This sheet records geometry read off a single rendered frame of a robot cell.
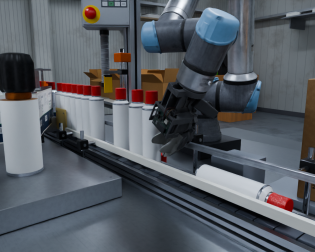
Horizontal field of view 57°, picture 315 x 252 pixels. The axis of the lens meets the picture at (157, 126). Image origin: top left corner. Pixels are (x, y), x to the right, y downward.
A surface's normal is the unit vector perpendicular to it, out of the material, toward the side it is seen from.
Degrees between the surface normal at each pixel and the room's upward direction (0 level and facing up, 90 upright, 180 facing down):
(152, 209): 0
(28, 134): 90
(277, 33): 90
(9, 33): 90
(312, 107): 90
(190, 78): 101
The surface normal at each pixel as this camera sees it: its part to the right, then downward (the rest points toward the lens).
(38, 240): 0.00, -0.98
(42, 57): 0.51, 0.16
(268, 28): -0.86, 0.10
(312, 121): -0.64, 0.14
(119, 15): 0.07, 0.18
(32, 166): 0.77, 0.12
